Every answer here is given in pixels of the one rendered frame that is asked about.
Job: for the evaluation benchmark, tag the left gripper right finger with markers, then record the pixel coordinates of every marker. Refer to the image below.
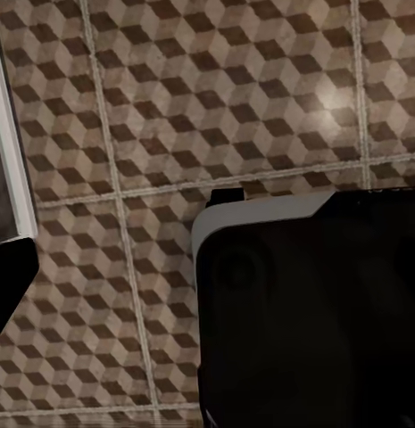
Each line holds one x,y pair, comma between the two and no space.
404,263

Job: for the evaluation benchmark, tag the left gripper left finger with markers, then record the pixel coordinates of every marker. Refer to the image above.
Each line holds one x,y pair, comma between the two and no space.
18,267

